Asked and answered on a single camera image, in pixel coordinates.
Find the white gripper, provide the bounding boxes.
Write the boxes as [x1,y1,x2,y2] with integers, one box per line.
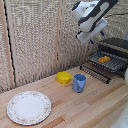
[75,17,110,46]

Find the golden brown bread piece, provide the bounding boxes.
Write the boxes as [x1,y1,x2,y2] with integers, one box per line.
[97,55,112,65]

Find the black dish rack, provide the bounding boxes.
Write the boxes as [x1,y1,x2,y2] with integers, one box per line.
[79,37,128,85]

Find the blue faceted cup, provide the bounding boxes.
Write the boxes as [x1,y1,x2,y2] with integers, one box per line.
[72,73,87,94]

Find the yellow bowl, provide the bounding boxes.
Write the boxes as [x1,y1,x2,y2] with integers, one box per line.
[55,71,73,85]

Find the white floral rimmed plate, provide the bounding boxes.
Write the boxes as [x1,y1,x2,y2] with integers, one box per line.
[6,90,53,126]

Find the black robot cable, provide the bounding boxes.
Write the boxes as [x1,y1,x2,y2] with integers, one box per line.
[105,11,128,18]

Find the wooden screen post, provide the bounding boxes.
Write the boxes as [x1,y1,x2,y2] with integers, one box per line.
[54,0,65,77]
[0,0,16,90]

